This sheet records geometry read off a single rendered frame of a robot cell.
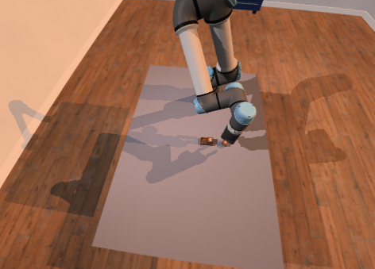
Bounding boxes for brown wooden tray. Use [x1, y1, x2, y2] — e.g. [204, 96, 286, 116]
[200, 137, 213, 146]

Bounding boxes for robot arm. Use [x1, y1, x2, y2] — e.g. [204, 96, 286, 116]
[172, 0, 257, 131]

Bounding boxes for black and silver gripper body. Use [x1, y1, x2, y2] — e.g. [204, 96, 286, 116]
[221, 121, 244, 144]

